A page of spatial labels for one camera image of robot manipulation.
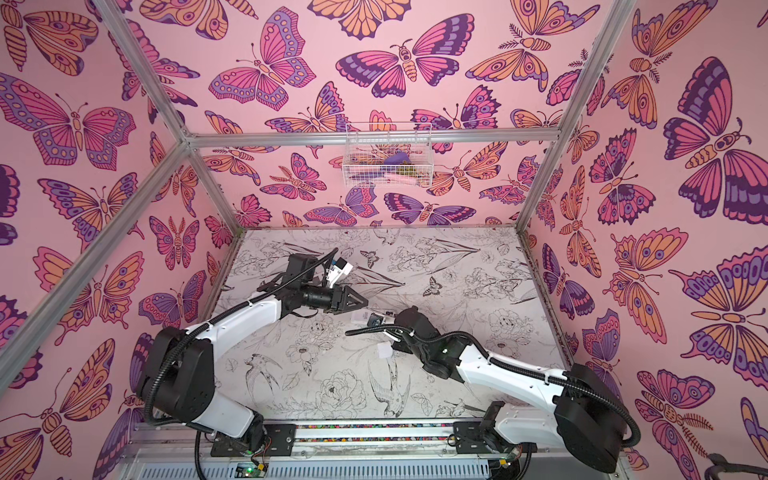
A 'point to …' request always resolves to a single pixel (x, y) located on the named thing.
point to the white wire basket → (388, 155)
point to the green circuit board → (249, 470)
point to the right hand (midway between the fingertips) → (399, 311)
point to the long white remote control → (360, 317)
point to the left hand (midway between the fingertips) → (365, 303)
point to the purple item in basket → (398, 158)
